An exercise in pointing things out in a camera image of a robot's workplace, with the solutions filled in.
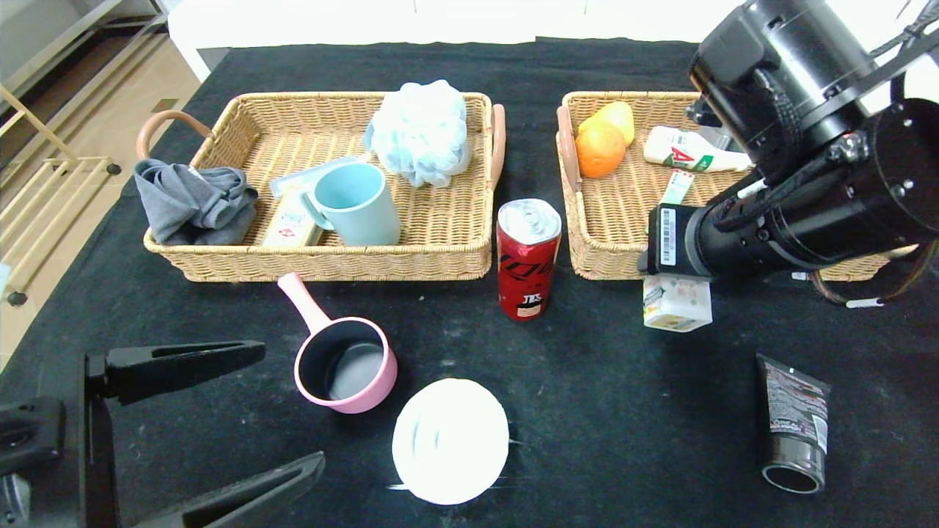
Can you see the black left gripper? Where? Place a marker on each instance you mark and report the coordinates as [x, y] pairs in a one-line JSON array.
[[73, 484]]

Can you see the orange fruit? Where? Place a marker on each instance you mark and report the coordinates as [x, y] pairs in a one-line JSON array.
[[600, 149]]

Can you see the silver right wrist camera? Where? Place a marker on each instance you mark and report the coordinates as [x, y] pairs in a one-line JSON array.
[[722, 138]]

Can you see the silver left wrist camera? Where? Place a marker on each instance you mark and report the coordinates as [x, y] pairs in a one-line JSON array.
[[4, 279]]

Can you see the teal ceramic mug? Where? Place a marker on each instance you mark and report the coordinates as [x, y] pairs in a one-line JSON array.
[[365, 218]]

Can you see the white yogurt drink bottle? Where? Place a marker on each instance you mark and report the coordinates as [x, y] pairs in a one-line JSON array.
[[682, 150]]

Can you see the wicker basket holding food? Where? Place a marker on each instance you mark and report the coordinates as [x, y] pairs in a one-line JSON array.
[[616, 220]]

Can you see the wooden rack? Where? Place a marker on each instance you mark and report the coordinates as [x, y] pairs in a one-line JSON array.
[[33, 117]]

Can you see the red Hi-Chew candy pack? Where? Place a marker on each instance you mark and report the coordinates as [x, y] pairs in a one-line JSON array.
[[676, 187]]

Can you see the light blue bath loofah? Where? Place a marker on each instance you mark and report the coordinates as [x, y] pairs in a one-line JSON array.
[[420, 130]]

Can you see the black cosmetic tube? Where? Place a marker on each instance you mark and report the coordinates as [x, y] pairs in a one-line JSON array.
[[796, 418]]

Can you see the yellow mango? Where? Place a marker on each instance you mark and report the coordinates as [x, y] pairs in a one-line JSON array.
[[620, 116]]

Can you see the yellowish printed soap box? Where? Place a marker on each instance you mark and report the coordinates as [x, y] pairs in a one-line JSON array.
[[288, 222]]

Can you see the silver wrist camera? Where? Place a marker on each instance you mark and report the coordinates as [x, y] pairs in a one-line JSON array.
[[722, 138], [4, 279]]

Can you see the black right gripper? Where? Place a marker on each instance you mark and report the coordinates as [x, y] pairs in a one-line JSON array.
[[669, 238]]

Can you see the small white juice carton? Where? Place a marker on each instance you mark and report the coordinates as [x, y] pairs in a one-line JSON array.
[[678, 308]]

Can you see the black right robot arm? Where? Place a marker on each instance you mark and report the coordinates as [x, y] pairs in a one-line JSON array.
[[843, 213]]

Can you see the white bench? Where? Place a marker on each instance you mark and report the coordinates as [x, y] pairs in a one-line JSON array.
[[205, 29]]

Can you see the black tablecloth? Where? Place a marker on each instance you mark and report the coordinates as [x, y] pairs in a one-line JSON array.
[[550, 455]]

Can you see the low wooden shelf unit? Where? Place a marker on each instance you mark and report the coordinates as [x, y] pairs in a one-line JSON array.
[[44, 29]]

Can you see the grey crumpled cloth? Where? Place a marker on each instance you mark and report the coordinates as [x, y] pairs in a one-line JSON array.
[[189, 204]]

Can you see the red soda can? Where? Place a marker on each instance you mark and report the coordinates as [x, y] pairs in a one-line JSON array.
[[524, 271]]

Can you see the wicker basket holding household items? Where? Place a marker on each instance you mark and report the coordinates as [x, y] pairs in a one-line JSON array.
[[440, 220]]

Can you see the white round plate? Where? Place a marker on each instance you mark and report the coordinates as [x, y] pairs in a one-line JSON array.
[[450, 440]]

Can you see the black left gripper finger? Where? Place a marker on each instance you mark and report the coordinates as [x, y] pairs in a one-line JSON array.
[[290, 482]]

